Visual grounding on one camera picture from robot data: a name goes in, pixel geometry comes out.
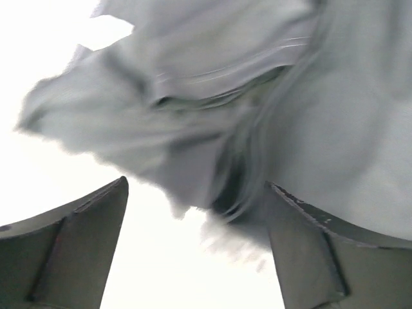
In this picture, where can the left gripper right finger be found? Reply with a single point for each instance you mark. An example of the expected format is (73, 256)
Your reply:
(323, 261)

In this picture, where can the dark grey t-shirt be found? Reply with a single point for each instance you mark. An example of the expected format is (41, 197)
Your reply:
(211, 99)

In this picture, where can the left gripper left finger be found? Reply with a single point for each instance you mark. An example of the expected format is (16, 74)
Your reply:
(62, 258)

